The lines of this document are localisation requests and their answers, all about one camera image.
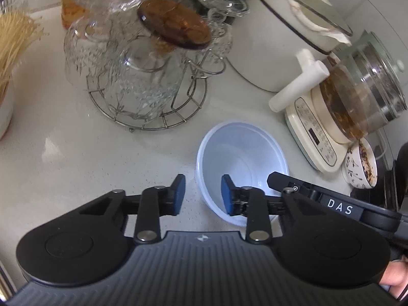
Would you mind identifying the person's left hand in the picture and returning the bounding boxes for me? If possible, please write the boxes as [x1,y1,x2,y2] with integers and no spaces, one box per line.
[380,256,408,300]

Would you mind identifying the white plastic bowl near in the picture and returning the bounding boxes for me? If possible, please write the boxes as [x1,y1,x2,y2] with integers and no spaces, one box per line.
[195,122,289,227]

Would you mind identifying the cream kettle base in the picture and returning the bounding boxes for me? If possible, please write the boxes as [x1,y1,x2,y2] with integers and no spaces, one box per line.
[285,86,352,174]

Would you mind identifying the small patterned ceramic cup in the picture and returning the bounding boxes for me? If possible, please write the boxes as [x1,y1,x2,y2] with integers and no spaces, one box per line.
[342,138,378,189]

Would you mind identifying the glass electric kettle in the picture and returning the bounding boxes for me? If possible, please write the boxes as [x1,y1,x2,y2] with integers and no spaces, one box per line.
[267,30,407,143]

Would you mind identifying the clear patterned glass cups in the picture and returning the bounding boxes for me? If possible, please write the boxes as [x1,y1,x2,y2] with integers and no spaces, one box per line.
[63,0,251,122]

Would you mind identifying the white rice cooker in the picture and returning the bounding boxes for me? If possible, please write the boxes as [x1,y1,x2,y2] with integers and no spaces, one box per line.
[227,0,353,93]

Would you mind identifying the amber liquid plastic jar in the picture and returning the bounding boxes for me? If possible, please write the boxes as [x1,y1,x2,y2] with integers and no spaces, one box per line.
[61,0,88,30]

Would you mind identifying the pale dried noodles bundle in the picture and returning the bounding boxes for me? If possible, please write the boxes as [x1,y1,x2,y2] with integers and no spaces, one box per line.
[0,10,46,92]

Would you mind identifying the black DAS trigger handle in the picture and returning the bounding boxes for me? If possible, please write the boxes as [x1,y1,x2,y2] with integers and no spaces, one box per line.
[267,171,407,240]

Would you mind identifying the wire glass rack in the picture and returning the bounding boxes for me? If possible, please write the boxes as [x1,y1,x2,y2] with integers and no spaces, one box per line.
[86,48,226,132]

